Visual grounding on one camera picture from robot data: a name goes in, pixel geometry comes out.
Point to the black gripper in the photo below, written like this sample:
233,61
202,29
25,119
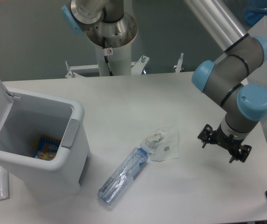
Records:
237,151

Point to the clear plastic wrapper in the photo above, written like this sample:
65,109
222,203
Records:
162,144

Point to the clear plastic water bottle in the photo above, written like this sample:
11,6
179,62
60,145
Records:
127,171

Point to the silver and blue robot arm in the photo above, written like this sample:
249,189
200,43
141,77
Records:
245,105

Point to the white trash can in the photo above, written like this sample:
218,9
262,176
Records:
24,117

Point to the blue water jug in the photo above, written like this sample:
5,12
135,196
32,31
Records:
255,11

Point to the yellow blue snack packet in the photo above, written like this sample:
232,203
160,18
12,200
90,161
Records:
47,148

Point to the white metal base frame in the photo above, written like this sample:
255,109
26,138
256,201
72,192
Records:
109,67

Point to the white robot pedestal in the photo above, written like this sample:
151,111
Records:
114,39

